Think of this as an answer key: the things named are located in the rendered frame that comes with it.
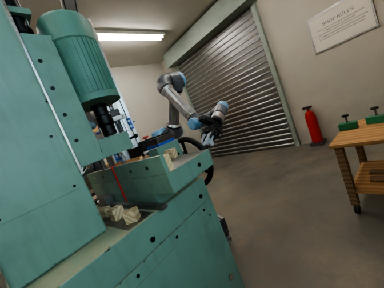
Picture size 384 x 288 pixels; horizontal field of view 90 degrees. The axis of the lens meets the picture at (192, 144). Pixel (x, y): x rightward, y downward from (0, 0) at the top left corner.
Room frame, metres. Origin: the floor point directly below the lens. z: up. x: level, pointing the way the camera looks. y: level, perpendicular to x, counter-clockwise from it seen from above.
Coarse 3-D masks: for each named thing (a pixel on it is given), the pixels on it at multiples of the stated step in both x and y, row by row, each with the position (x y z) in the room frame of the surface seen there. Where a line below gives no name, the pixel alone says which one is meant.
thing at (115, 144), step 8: (112, 136) 0.72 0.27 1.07; (120, 136) 0.75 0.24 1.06; (128, 136) 0.77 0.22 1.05; (104, 144) 0.70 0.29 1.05; (112, 144) 0.72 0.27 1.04; (120, 144) 0.74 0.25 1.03; (128, 144) 0.76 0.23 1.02; (104, 152) 0.69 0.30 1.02; (112, 152) 0.71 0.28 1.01; (120, 152) 0.76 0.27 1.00
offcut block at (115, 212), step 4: (112, 208) 0.62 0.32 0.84; (116, 208) 0.61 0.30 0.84; (120, 208) 0.61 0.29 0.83; (108, 212) 0.61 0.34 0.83; (112, 212) 0.59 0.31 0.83; (116, 212) 0.60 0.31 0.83; (120, 212) 0.61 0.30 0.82; (112, 216) 0.60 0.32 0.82; (116, 216) 0.60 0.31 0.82; (120, 216) 0.61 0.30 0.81; (112, 220) 0.61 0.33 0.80; (116, 220) 0.60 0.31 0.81
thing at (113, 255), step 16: (192, 192) 0.67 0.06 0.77; (128, 208) 0.68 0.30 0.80; (176, 208) 0.61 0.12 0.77; (192, 208) 0.65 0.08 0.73; (112, 224) 0.59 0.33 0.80; (144, 224) 0.52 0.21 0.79; (160, 224) 0.55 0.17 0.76; (176, 224) 0.59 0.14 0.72; (96, 240) 0.51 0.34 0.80; (112, 240) 0.48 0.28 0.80; (128, 240) 0.48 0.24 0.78; (144, 240) 0.51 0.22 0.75; (160, 240) 0.54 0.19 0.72; (80, 256) 0.46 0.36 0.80; (96, 256) 0.43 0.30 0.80; (112, 256) 0.44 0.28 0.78; (128, 256) 0.47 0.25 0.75; (144, 256) 0.49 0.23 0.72; (48, 272) 0.44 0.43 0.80; (64, 272) 0.41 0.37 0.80; (80, 272) 0.39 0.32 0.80; (96, 272) 0.41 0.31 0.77; (112, 272) 0.43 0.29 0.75; (128, 272) 0.45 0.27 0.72
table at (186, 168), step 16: (176, 160) 0.69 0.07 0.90; (192, 160) 0.61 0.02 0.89; (208, 160) 0.66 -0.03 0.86; (160, 176) 0.55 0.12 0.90; (176, 176) 0.55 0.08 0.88; (192, 176) 0.59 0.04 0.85; (96, 192) 0.92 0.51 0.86; (112, 192) 0.80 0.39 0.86; (128, 192) 0.70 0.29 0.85; (144, 192) 0.63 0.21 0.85; (160, 192) 0.57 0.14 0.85
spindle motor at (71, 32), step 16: (48, 16) 0.67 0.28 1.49; (64, 16) 0.68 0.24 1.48; (80, 16) 0.72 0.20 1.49; (48, 32) 0.67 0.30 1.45; (64, 32) 0.68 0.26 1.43; (80, 32) 0.70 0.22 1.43; (64, 48) 0.68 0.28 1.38; (80, 48) 0.69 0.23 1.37; (96, 48) 0.74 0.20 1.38; (64, 64) 0.68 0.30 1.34; (80, 64) 0.68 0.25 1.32; (96, 64) 0.71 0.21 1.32; (80, 80) 0.68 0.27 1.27; (96, 80) 0.69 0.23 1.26; (112, 80) 0.76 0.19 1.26; (80, 96) 0.67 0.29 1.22; (96, 96) 0.68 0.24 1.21; (112, 96) 0.72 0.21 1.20
